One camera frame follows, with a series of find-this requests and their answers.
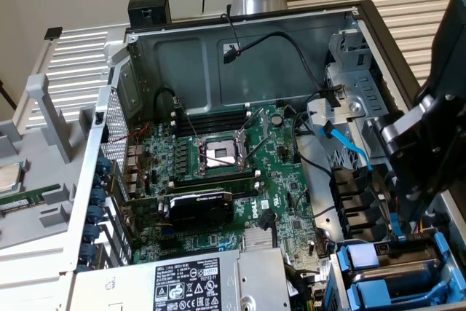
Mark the silver CPU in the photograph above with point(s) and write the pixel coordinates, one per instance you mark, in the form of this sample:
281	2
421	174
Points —
9	176

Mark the round coin battery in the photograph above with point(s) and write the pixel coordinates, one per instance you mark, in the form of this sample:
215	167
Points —
277	119

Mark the blue plastic disk carrier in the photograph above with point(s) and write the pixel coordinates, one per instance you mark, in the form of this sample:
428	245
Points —
369	293

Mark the grey parts rack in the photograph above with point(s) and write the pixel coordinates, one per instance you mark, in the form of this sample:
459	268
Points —
43	180

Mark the thin metal locking lever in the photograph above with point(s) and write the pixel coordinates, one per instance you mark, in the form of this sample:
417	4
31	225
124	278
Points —
256	149
187	121

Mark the black plastic box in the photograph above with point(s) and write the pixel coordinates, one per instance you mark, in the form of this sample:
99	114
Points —
149	7

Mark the metal socket cover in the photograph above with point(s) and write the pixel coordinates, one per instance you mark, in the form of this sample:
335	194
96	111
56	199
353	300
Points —
262	121

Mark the green RAM stick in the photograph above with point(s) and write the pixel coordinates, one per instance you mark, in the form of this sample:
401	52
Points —
25	198

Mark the grey metal disk bay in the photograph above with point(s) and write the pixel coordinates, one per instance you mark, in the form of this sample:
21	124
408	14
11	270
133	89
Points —
336	289

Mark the black RAM slot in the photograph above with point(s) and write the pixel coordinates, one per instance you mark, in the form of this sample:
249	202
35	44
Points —
215	180
215	116
215	124
240	190

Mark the silver metal drive cage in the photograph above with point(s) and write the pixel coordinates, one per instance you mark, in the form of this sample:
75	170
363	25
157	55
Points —
364	89

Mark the black graphics card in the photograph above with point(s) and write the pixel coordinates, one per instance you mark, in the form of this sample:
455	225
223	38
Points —
200	212

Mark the silver power supply unit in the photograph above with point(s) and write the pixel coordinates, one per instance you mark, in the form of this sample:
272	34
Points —
189	282

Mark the blue slot retention clip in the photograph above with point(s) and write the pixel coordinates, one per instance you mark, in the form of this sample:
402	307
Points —
88	252
103	164
92	234
97	197
94	215
98	180

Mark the black angled connector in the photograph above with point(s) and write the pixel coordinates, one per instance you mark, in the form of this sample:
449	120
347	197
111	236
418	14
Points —
266	219

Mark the hard disk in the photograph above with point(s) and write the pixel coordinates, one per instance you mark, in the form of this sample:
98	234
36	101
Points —
358	258

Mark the CPU socket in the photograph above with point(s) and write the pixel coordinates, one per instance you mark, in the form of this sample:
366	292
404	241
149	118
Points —
218	152

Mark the black plastic air duct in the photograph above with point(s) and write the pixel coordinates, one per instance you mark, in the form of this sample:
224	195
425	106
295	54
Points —
349	187

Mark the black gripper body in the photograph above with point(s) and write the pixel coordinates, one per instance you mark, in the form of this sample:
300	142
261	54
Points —
449	41

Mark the dark slanted rod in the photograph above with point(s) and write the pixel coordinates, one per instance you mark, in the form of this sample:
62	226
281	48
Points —
7	96

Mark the silver finned heatsink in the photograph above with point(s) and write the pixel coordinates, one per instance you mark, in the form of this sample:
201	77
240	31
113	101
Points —
257	240

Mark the green motherboard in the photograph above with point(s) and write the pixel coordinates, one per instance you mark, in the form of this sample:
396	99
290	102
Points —
276	180

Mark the open grey PC case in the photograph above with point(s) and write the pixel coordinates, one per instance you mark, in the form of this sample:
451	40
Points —
255	78

